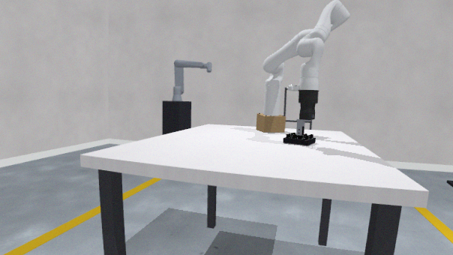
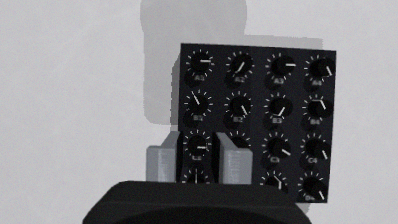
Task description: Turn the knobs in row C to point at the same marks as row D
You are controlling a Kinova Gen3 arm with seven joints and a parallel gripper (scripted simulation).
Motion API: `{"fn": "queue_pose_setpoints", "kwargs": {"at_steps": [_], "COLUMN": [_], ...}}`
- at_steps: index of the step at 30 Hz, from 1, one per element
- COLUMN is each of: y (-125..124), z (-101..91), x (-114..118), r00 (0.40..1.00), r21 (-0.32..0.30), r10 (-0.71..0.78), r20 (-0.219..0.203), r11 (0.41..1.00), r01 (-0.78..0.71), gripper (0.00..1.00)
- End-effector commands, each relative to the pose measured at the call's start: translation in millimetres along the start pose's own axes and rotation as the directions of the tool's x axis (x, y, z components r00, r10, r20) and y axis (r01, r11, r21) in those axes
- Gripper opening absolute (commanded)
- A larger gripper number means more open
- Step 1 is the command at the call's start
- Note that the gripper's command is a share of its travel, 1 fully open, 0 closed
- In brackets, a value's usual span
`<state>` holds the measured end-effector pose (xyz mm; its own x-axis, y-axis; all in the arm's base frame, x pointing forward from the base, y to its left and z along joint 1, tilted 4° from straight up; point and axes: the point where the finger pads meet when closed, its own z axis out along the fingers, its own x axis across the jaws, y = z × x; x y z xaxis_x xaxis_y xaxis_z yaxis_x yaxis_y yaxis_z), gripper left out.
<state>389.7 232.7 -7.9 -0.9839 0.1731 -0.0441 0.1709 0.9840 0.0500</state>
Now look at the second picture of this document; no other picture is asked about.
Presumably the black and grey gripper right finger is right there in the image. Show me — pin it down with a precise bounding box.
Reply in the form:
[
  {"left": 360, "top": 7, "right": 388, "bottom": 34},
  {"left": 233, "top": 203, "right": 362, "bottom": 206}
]
[{"left": 211, "top": 132, "right": 253, "bottom": 184}]

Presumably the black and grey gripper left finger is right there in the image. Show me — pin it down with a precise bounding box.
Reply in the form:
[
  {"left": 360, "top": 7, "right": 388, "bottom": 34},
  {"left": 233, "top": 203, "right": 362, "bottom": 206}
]
[{"left": 146, "top": 131, "right": 184, "bottom": 182}]

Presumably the black knob box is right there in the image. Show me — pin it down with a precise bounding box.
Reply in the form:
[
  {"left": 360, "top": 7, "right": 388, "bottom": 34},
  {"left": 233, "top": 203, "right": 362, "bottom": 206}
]
[{"left": 178, "top": 43, "right": 336, "bottom": 203}]

